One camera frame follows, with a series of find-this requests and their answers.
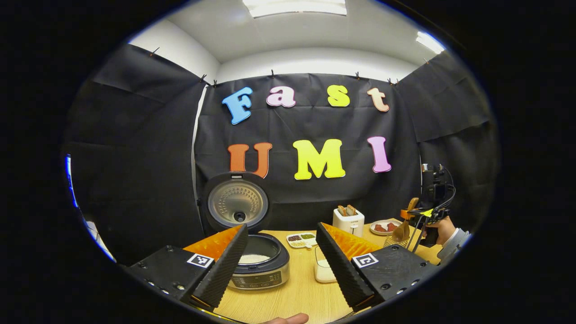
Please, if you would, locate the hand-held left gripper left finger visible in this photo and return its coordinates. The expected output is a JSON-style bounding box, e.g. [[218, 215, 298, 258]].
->
[[128, 224, 249, 309]]

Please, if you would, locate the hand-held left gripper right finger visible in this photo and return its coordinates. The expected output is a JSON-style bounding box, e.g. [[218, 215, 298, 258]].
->
[[315, 222, 438, 311]]

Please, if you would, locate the clear rice container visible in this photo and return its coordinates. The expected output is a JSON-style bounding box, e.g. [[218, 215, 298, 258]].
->
[[314, 245, 338, 284]]

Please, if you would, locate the wooden spoon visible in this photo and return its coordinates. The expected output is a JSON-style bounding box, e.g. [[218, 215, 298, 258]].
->
[[391, 197, 420, 243]]

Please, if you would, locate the dark grey rice cooker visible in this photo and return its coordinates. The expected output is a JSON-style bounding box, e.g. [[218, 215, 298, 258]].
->
[[199, 171, 291, 290]]

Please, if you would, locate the clear chopstick holder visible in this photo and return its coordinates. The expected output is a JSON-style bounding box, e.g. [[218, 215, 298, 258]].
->
[[383, 234, 411, 249]]

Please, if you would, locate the white toaster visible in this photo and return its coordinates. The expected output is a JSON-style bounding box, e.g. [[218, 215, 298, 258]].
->
[[333, 206, 365, 238]]

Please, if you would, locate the white round plate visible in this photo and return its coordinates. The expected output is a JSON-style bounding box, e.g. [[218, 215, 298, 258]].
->
[[370, 219, 403, 236]]

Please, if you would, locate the white divided bean dish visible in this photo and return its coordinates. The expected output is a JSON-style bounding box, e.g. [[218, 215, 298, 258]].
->
[[286, 232, 318, 249]]

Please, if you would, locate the black backdrop cloth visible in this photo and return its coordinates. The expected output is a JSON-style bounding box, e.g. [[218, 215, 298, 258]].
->
[[63, 44, 500, 266]]

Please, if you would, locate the small ceiling light panel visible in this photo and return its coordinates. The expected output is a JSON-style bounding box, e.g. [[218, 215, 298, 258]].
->
[[415, 31, 446, 55]]

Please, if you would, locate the large ceiling light panel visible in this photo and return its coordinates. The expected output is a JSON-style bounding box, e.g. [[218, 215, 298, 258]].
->
[[242, 0, 347, 18]]

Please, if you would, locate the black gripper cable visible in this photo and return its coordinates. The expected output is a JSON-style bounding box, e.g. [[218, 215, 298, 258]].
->
[[412, 189, 456, 252]]

